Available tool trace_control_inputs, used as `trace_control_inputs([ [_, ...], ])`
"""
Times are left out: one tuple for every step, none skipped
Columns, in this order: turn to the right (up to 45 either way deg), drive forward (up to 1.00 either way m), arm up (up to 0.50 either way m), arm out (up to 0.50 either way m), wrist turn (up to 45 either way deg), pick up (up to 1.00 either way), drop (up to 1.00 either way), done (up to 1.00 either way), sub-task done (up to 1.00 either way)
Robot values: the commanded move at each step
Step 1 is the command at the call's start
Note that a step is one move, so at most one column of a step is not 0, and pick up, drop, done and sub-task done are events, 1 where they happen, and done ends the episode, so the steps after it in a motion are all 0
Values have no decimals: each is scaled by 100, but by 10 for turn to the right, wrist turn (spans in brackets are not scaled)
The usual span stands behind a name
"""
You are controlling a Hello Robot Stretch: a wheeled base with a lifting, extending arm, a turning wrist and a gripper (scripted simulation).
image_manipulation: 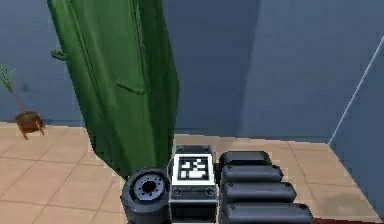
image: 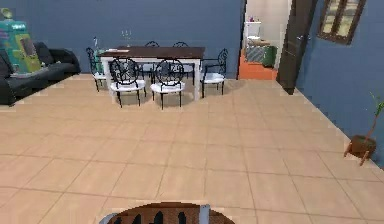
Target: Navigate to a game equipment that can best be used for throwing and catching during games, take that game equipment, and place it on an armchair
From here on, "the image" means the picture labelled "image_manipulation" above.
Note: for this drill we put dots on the small plant in brown pot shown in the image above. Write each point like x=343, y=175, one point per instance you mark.
x=28, y=121

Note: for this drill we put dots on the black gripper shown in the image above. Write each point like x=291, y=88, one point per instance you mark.
x=146, y=196

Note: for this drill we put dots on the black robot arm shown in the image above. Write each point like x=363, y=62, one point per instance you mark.
x=256, y=193

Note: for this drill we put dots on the large green cactus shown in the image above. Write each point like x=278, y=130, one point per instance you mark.
x=123, y=83

